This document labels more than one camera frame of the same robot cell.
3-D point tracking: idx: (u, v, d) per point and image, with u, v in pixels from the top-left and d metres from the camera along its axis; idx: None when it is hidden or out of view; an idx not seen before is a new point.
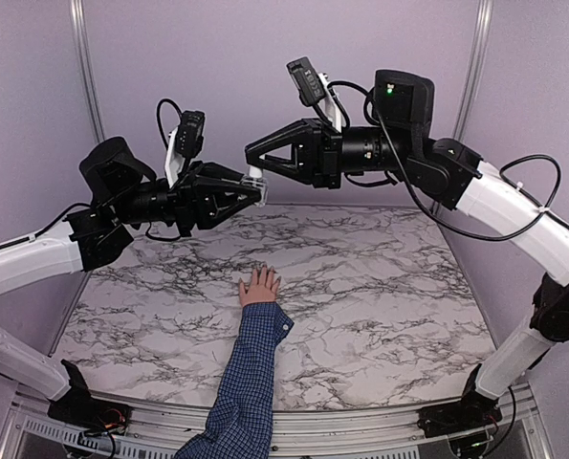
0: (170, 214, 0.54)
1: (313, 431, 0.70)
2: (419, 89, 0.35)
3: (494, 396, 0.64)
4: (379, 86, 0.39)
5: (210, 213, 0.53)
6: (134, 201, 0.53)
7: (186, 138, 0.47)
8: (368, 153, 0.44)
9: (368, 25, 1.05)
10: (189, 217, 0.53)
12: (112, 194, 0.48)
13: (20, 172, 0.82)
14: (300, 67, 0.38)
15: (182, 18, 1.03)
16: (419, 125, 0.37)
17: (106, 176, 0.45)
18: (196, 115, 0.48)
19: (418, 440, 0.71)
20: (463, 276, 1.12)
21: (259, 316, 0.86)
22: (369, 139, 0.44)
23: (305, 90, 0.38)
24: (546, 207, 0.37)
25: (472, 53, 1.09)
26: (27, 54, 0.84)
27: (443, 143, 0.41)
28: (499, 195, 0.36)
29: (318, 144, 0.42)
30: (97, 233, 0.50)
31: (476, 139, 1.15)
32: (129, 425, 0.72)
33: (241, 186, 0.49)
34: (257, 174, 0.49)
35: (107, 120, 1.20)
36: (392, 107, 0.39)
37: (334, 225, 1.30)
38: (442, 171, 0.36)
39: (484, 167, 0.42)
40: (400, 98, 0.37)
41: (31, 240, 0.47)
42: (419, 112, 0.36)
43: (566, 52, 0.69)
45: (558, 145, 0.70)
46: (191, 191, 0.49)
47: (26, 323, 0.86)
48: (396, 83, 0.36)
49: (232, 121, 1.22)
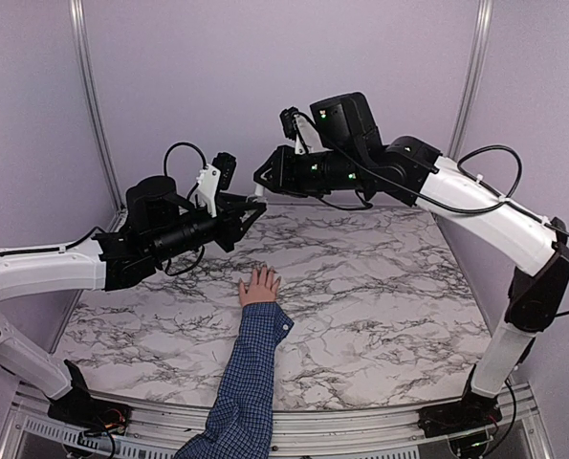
0: (209, 237, 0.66)
1: (313, 431, 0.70)
2: (344, 102, 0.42)
3: (492, 396, 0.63)
4: (315, 115, 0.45)
5: (241, 229, 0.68)
6: (169, 235, 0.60)
7: (226, 177, 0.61)
8: (315, 168, 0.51)
9: (368, 24, 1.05)
10: (226, 235, 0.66)
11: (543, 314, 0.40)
12: (150, 226, 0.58)
13: (18, 170, 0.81)
14: (287, 109, 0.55)
15: (181, 17, 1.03)
16: (361, 136, 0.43)
17: (151, 208, 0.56)
18: (231, 158, 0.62)
19: (418, 440, 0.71)
20: (462, 276, 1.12)
21: (258, 316, 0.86)
22: (317, 160, 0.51)
23: (284, 125, 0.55)
24: (506, 198, 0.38)
25: (472, 52, 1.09)
26: (26, 53, 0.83)
27: (402, 143, 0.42)
28: (456, 187, 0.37)
29: (274, 160, 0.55)
30: (123, 258, 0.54)
31: (476, 139, 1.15)
32: (129, 425, 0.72)
33: (251, 204, 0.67)
34: (260, 193, 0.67)
35: (107, 120, 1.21)
36: (331, 128, 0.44)
37: (334, 225, 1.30)
38: (397, 169, 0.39)
39: (440, 162, 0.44)
40: (332, 118, 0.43)
41: (60, 251, 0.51)
42: (355, 123, 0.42)
43: (568, 50, 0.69)
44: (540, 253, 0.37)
45: (559, 144, 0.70)
46: (231, 215, 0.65)
47: (27, 324, 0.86)
48: (326, 107, 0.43)
49: (231, 121, 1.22)
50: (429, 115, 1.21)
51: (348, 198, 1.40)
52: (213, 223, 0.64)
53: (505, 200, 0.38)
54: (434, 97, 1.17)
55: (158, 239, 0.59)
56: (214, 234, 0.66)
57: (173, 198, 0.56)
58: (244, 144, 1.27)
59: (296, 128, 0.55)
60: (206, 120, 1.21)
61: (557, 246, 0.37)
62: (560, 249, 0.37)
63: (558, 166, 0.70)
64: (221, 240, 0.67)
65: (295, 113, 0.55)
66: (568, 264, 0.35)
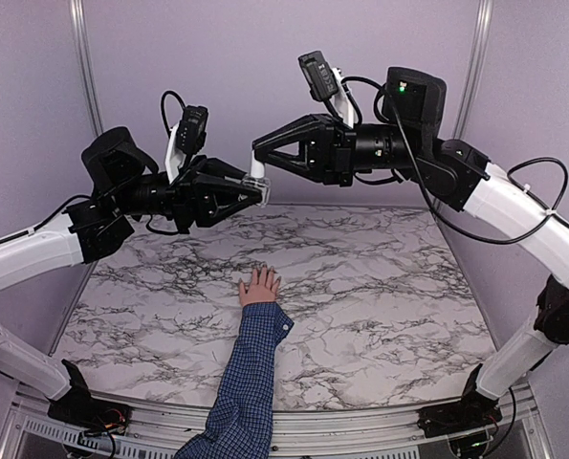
0: (165, 208, 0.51)
1: (313, 431, 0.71)
2: (432, 89, 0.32)
3: (495, 396, 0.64)
4: (391, 85, 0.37)
5: (208, 212, 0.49)
6: (135, 192, 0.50)
7: (186, 135, 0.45)
8: (379, 150, 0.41)
9: (368, 25, 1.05)
10: (184, 215, 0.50)
11: None
12: (114, 185, 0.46)
13: (18, 171, 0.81)
14: (315, 59, 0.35)
15: (182, 17, 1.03)
16: (430, 126, 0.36)
17: (110, 167, 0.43)
18: (199, 111, 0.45)
19: (418, 440, 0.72)
20: (462, 276, 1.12)
21: (258, 316, 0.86)
22: (380, 136, 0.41)
23: (317, 83, 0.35)
24: (553, 210, 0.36)
25: (472, 53, 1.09)
26: (26, 54, 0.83)
27: (451, 145, 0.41)
28: (507, 196, 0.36)
29: (331, 141, 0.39)
30: (97, 224, 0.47)
31: (476, 139, 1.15)
32: (129, 425, 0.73)
33: (240, 186, 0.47)
34: (260, 175, 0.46)
35: (107, 120, 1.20)
36: (404, 105, 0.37)
37: (334, 225, 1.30)
38: (449, 173, 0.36)
39: (491, 169, 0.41)
40: (411, 97, 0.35)
41: (30, 233, 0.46)
42: (430, 112, 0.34)
43: (567, 52, 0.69)
44: None
45: (559, 144, 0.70)
46: (192, 189, 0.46)
47: (26, 323, 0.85)
48: (408, 81, 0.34)
49: (232, 121, 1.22)
50: None
51: (348, 199, 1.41)
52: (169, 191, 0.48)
53: (552, 213, 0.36)
54: None
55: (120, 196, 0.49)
56: (173, 211, 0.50)
57: (133, 148, 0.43)
58: (245, 144, 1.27)
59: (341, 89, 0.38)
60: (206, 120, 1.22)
61: None
62: None
63: (558, 168, 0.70)
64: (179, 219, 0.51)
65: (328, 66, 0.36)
66: None
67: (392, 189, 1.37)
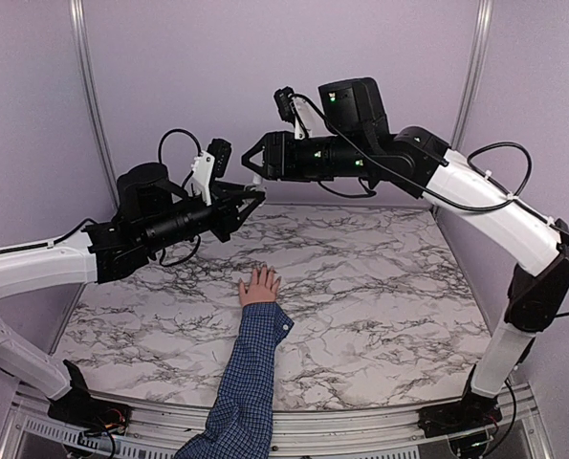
0: (206, 227, 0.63)
1: (313, 431, 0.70)
2: (357, 88, 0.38)
3: (492, 395, 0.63)
4: (323, 97, 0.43)
5: (237, 217, 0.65)
6: (164, 224, 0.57)
7: (222, 162, 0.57)
8: (318, 154, 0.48)
9: (369, 23, 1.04)
10: (221, 224, 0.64)
11: (542, 316, 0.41)
12: (142, 214, 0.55)
13: (18, 171, 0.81)
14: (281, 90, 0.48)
15: (181, 17, 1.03)
16: (370, 122, 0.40)
17: (142, 196, 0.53)
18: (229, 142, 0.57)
19: (418, 440, 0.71)
20: (462, 276, 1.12)
21: (259, 316, 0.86)
22: (320, 145, 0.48)
23: (279, 107, 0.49)
24: (514, 196, 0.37)
25: (472, 51, 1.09)
26: (26, 54, 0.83)
27: (409, 133, 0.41)
28: (466, 183, 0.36)
29: (272, 142, 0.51)
30: (116, 248, 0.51)
31: (476, 137, 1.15)
32: (129, 425, 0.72)
33: (249, 191, 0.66)
34: (258, 182, 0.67)
35: (107, 120, 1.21)
36: (339, 112, 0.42)
37: (334, 225, 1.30)
38: (404, 159, 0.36)
39: (451, 155, 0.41)
40: (343, 101, 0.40)
41: (49, 246, 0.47)
42: (365, 108, 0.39)
43: (567, 52, 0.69)
44: (541, 252, 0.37)
45: (558, 143, 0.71)
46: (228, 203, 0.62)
47: (27, 324, 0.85)
48: (337, 89, 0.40)
49: (231, 120, 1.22)
50: (430, 113, 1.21)
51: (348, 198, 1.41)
52: (207, 210, 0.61)
53: (514, 199, 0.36)
54: (433, 96, 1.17)
55: (151, 228, 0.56)
56: (210, 225, 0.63)
57: (167, 185, 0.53)
58: (245, 144, 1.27)
59: (295, 112, 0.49)
60: (205, 120, 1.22)
61: (559, 247, 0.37)
62: (565, 251, 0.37)
63: (557, 169, 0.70)
64: (215, 228, 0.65)
65: (291, 94, 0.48)
66: None
67: (392, 189, 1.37)
